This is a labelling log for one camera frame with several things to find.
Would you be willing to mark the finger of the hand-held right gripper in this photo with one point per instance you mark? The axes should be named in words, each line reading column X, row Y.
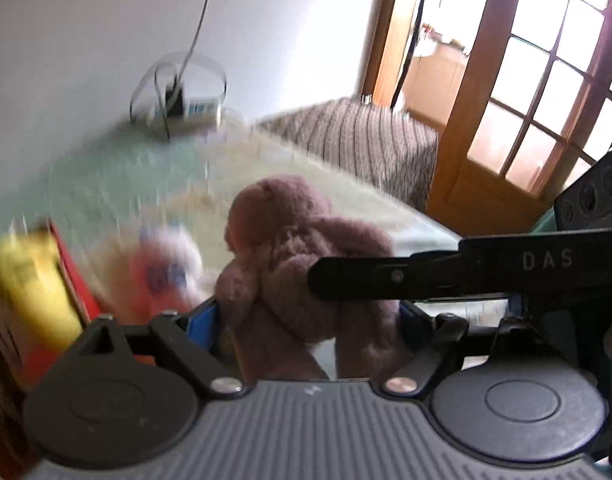
column 386, row 277

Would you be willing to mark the black power adapter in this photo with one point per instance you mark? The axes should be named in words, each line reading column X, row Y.
column 174, row 100

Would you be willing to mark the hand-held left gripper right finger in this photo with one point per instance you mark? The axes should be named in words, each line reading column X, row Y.
column 411, row 322

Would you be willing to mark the red cardboard box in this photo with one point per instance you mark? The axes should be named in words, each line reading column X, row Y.
column 78, row 290

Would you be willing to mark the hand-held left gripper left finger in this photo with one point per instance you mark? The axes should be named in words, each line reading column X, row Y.
column 203, row 322

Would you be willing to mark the cartoon bear bed sheet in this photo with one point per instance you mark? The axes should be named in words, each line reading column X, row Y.
column 110, row 175

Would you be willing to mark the wooden door with glass panes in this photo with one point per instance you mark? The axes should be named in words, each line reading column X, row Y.
column 478, row 60

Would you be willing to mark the pink plush bear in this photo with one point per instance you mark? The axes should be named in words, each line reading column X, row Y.
column 286, row 240

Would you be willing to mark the white plush bear blue bow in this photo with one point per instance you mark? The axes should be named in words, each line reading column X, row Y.
column 160, row 270

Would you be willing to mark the wooden cabinet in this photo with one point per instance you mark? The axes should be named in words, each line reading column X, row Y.
column 436, row 80

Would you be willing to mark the yellow tiger plush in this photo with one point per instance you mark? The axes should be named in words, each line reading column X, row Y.
column 30, row 285

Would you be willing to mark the wooden door frame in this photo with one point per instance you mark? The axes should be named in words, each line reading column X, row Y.
column 386, row 35

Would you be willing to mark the striped upholstered seat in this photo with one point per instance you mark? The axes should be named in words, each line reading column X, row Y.
column 356, row 145

